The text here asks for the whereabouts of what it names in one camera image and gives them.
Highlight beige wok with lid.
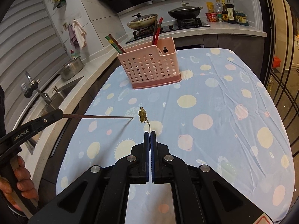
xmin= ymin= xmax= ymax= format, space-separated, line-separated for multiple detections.
xmin=127 ymin=13 xmax=158 ymax=30

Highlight brown sauce bottle yellow cap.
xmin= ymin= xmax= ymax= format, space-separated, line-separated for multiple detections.
xmin=221 ymin=0 xmax=229 ymax=22

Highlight red seasoning packet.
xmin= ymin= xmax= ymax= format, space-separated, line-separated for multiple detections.
xmin=206 ymin=13 xmax=218 ymax=22

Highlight small jars on tray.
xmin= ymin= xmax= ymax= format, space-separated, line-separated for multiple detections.
xmin=235 ymin=11 xmax=249 ymax=26

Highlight dark soy sauce bottle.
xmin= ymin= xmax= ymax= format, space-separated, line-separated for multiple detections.
xmin=226 ymin=0 xmax=237 ymax=24

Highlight brown chopstick gold band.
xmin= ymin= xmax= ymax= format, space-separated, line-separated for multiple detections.
xmin=63 ymin=114 xmax=133 ymax=119

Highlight green dish soap bottle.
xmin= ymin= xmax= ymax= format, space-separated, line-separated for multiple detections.
xmin=70 ymin=50 xmax=78 ymax=60

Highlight chrome kitchen faucet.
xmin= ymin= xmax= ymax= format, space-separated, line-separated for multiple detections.
xmin=21 ymin=71 xmax=52 ymax=105

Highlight person left hand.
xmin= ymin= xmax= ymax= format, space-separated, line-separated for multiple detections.
xmin=1 ymin=156 xmax=38 ymax=211

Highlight stainless steel sink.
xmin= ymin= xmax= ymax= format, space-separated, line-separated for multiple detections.
xmin=25 ymin=77 xmax=83 ymax=155

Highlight red spiral chopstick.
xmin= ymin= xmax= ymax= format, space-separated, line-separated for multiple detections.
xmin=152 ymin=17 xmax=163 ymax=45

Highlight cream hanging towel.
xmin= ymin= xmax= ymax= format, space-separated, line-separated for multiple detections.
xmin=73 ymin=20 xmax=86 ymax=50

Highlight black wok with lid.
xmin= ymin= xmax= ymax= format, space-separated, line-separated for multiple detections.
xmin=168 ymin=3 xmax=203 ymax=20

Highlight dark red chopstick pair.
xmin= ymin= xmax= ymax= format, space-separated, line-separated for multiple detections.
xmin=152 ymin=20 xmax=158 ymax=45

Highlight blue planet pattern tablecloth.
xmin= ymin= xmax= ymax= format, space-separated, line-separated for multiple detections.
xmin=56 ymin=48 xmax=295 ymax=222

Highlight purple hanging cloth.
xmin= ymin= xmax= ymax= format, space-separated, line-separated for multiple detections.
xmin=68 ymin=24 xmax=80 ymax=49

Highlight clear plastic bottle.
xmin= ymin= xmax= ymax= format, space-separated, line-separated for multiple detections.
xmin=214 ymin=0 xmax=223 ymax=13

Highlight gold flower spoon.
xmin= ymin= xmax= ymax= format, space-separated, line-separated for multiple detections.
xmin=138 ymin=107 xmax=151 ymax=133

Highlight stainless steel bowl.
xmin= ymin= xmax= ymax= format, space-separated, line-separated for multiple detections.
xmin=59 ymin=56 xmax=84 ymax=80

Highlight black gas stove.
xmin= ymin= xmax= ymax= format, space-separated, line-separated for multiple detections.
xmin=126 ymin=17 xmax=210 ymax=44

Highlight pink perforated utensil holder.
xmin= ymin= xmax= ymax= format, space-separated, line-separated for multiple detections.
xmin=118 ymin=37 xmax=181 ymax=90

